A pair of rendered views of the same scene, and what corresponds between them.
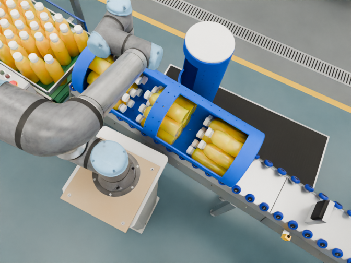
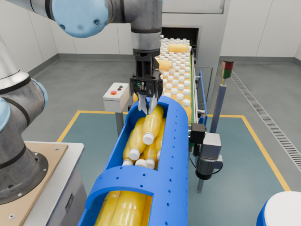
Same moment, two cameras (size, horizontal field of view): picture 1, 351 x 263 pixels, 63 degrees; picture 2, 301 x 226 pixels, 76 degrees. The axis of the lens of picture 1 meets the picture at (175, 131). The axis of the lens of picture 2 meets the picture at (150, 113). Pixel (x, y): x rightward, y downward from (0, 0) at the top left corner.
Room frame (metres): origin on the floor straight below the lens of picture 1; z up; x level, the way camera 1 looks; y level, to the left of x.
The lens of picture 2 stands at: (0.55, -0.25, 1.62)
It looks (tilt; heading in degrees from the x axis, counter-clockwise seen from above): 33 degrees down; 78
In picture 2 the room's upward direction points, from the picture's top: straight up
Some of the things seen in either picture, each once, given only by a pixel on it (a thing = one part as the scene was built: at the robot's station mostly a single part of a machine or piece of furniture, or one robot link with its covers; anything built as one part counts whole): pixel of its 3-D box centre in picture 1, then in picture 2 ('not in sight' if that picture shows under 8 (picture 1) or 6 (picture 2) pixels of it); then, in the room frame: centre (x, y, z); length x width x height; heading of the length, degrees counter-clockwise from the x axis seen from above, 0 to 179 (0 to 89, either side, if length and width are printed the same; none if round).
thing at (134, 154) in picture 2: (125, 97); (134, 154); (0.59, 0.26, 1.11); 0.04 x 0.02 x 0.04; 159
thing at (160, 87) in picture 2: not in sight; (155, 89); (0.67, 0.25, 1.37); 0.05 x 0.02 x 0.09; 158
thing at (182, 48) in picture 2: not in sight; (178, 48); (1.18, 1.48, 1.14); 0.19 x 0.07 x 0.07; 158
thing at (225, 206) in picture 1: (222, 207); not in sight; (0.31, -0.42, 0.31); 0.06 x 0.06 x 0.63; 68
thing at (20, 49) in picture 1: (22, 57); not in sight; (0.75, 0.86, 1.00); 0.07 x 0.07 x 0.19
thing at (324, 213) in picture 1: (317, 212); not in sight; (0.27, -0.71, 1.00); 0.10 x 0.04 x 0.15; 158
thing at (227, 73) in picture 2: not in sight; (225, 72); (1.23, 0.75, 1.18); 0.06 x 0.06 x 0.05
